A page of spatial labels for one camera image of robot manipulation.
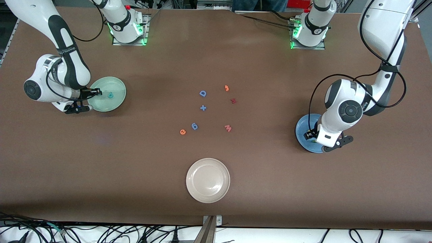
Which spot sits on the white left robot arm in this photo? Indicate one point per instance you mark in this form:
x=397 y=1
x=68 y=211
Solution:
x=349 y=109

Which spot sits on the green plate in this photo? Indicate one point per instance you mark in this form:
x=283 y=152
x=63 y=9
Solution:
x=116 y=101

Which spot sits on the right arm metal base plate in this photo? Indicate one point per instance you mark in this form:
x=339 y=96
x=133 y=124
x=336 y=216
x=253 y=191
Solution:
x=147 y=30

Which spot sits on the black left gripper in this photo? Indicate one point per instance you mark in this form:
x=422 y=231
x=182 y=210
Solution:
x=311 y=132

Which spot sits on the pink foam letter w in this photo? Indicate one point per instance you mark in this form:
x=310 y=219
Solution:
x=228 y=128

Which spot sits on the blue foam letter D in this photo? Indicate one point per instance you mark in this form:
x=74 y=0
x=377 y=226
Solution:
x=201 y=93

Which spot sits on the metal equipment box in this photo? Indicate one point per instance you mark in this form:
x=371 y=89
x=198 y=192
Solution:
x=216 y=4

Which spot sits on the person in blue jeans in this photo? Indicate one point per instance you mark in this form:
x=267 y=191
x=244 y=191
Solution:
x=260 y=4

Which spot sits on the blue foam number 6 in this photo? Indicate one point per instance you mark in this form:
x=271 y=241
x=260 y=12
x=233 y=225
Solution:
x=194 y=126

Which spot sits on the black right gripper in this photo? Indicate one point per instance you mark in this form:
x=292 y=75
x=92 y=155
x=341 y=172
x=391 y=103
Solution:
x=85 y=93

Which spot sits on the blue plate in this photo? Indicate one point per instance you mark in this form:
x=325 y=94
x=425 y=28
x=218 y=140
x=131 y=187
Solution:
x=301 y=126

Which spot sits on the red box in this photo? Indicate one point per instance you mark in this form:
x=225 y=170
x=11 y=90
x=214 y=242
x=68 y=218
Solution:
x=298 y=3

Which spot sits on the brown table cover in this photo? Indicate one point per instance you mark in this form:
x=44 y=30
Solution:
x=101 y=168

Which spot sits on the metal table bracket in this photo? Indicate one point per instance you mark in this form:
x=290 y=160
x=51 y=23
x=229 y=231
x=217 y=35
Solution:
x=211 y=229

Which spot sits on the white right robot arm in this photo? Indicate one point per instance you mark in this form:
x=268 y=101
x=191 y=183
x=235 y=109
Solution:
x=32 y=89

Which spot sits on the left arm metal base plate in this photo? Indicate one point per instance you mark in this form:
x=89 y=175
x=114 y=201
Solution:
x=322 y=45

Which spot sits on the beige plate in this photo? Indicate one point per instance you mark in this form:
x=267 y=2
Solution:
x=208 y=180

